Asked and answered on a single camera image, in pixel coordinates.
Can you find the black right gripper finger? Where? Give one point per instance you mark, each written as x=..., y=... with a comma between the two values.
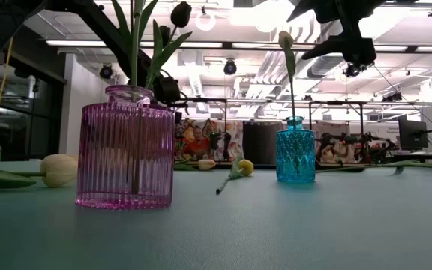
x=356, y=50
x=313, y=7

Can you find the cream artificial tulip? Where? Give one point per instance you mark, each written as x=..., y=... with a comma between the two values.
x=206, y=164
x=58, y=170

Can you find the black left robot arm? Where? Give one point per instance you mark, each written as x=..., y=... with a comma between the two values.
x=99, y=33

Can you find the person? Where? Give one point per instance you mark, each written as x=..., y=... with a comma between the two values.
x=198, y=144

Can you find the yellow tulip with pale leaf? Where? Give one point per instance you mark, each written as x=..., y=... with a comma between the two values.
x=246, y=167

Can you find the black background robot arm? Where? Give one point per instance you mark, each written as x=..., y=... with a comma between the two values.
x=351, y=140
x=221, y=144

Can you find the pink ribbed glass vase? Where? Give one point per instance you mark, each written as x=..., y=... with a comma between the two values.
x=126, y=157

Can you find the dark background desk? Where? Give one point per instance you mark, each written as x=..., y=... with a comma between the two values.
x=418, y=155

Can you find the artificial tulip with green stem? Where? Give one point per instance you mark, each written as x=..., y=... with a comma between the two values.
x=135, y=45

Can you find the pink and yellow artificial tulip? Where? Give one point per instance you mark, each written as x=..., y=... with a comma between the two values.
x=290, y=62

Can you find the black ceiling camera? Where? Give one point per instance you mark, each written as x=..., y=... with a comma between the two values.
x=106, y=71
x=230, y=68

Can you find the dark glass cabinet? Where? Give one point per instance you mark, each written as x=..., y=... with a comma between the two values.
x=43, y=123

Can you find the blue patterned glass vase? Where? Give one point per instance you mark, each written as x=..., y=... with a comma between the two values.
x=294, y=150

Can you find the dark brown panel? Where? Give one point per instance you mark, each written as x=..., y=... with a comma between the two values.
x=261, y=142

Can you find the black computer monitor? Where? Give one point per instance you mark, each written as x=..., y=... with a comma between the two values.
x=413, y=135

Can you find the overhead frame bar with lights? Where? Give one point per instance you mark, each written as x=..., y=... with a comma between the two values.
x=227, y=45

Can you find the black metal frame stand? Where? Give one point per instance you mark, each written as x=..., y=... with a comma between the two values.
x=201, y=99
x=336, y=102

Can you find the colourful patchwork cloth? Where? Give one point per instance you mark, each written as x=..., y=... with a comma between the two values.
x=186, y=131

